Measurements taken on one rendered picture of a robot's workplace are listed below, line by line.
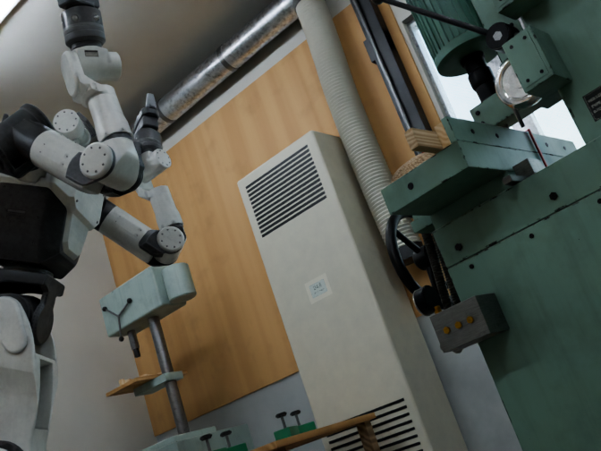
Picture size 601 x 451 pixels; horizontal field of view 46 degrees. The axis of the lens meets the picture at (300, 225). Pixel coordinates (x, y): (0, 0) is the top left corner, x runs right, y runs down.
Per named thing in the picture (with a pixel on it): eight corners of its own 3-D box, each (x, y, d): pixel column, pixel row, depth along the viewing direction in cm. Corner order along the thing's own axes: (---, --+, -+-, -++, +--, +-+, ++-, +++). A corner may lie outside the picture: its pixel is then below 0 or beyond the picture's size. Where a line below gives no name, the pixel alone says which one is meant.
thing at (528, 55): (544, 99, 150) (520, 53, 154) (573, 80, 146) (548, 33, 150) (523, 93, 143) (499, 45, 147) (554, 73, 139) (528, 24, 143)
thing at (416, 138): (554, 168, 180) (546, 155, 181) (560, 165, 179) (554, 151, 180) (410, 150, 135) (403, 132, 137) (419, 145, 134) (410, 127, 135)
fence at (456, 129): (577, 162, 182) (568, 144, 184) (582, 159, 181) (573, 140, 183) (451, 143, 139) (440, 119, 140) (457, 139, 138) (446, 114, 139)
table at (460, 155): (495, 232, 198) (486, 213, 200) (593, 180, 179) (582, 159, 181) (357, 234, 155) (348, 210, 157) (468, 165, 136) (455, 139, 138)
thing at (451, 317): (462, 349, 152) (448, 313, 154) (510, 328, 144) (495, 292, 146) (441, 353, 146) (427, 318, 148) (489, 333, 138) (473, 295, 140)
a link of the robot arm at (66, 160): (89, 199, 143) (17, 158, 152) (126, 214, 155) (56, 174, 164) (116, 149, 143) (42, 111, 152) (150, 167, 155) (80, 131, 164)
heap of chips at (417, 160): (409, 190, 158) (402, 175, 159) (458, 158, 149) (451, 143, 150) (384, 189, 151) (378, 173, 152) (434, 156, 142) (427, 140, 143)
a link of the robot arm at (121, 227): (167, 266, 196) (99, 221, 195) (161, 281, 208) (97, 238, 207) (190, 235, 202) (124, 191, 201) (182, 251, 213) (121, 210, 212)
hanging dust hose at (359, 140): (403, 269, 323) (305, 20, 366) (435, 253, 313) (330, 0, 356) (384, 269, 309) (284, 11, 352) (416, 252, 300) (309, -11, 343)
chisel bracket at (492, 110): (496, 143, 174) (483, 114, 177) (545, 112, 165) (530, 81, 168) (481, 140, 169) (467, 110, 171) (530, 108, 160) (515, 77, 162)
